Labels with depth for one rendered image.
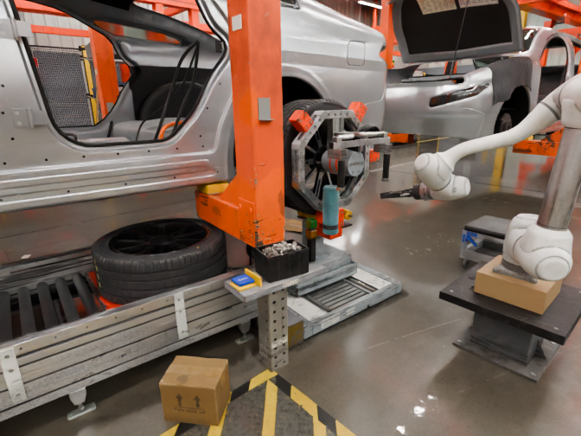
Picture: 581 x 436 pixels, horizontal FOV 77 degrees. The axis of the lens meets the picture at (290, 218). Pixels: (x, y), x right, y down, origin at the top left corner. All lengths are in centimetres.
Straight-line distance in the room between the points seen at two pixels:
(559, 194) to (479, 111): 287
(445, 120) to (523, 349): 290
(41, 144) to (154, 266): 69
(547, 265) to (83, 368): 179
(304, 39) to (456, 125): 243
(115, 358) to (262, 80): 127
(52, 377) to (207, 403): 57
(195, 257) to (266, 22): 105
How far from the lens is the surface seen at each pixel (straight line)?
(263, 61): 162
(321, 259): 233
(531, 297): 189
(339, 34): 264
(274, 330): 172
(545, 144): 532
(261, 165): 162
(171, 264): 176
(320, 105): 208
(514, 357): 207
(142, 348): 175
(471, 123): 445
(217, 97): 211
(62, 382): 173
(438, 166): 162
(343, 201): 217
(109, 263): 185
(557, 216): 170
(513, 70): 476
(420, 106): 450
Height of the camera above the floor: 117
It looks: 18 degrees down
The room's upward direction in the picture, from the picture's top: 1 degrees counter-clockwise
